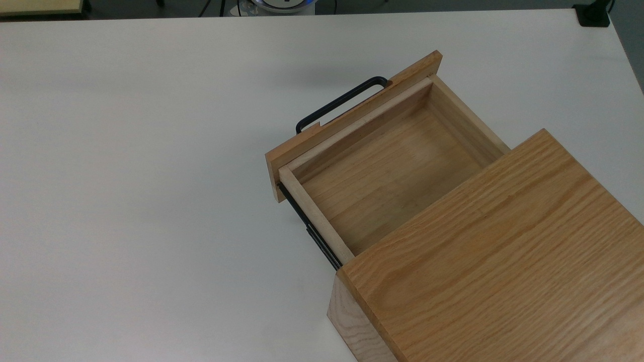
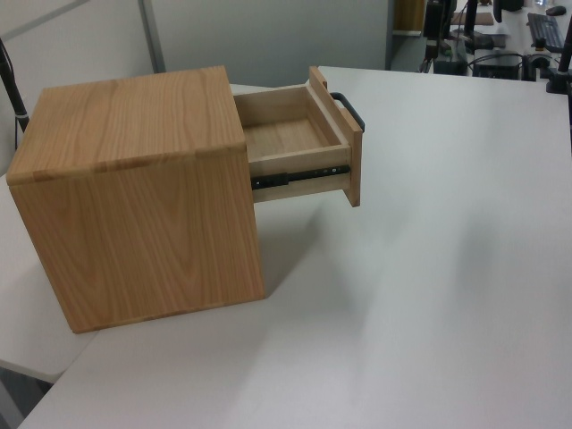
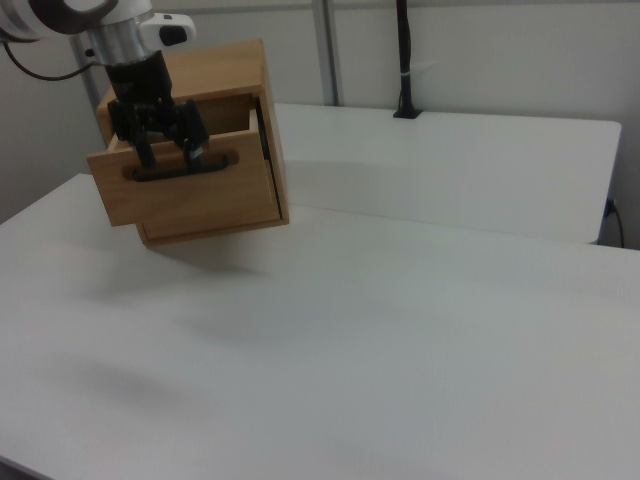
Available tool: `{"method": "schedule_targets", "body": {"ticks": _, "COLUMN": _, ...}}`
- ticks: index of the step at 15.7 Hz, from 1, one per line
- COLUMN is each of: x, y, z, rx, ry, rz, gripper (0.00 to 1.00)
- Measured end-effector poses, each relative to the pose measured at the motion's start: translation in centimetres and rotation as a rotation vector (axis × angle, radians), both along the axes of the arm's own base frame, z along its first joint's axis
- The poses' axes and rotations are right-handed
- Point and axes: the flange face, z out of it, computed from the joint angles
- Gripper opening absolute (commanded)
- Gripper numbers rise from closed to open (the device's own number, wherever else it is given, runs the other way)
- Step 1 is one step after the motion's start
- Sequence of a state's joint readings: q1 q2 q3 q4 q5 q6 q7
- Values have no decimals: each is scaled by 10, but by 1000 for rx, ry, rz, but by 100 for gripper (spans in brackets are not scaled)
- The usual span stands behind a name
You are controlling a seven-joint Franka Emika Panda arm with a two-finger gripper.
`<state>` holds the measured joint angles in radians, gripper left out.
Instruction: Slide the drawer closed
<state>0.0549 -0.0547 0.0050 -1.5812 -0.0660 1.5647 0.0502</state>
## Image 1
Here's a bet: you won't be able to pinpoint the oak wooden cabinet box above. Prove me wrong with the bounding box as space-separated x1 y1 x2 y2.
327 129 644 362

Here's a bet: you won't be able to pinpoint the white robot base blue ring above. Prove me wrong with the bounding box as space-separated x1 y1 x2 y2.
232 0 318 17

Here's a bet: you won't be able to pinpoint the black drawer slide rail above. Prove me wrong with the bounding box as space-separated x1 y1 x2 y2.
278 182 344 271

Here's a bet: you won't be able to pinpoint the yellow wooden table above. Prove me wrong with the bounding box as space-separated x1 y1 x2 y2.
0 0 85 17

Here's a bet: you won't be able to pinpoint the wooden drawer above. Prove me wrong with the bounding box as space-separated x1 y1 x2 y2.
265 50 512 270

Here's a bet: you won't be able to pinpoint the black tripod legs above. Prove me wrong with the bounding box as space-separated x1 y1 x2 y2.
198 0 228 17

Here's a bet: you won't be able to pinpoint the black table clamp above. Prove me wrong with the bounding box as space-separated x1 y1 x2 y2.
573 0 615 28

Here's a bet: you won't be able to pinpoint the black metal drawer handle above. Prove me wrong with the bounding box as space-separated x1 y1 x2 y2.
295 76 391 134

